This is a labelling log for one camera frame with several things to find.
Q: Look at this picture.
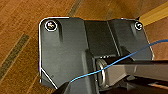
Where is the thin blue cable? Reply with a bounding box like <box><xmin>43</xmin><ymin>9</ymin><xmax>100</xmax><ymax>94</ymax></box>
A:
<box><xmin>69</xmin><ymin>39</ymin><xmax>168</xmax><ymax>84</ymax></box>

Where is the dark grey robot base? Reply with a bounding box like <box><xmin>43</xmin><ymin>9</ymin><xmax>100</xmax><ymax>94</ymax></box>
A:
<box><xmin>37</xmin><ymin>16</ymin><xmax>168</xmax><ymax>94</ymax></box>

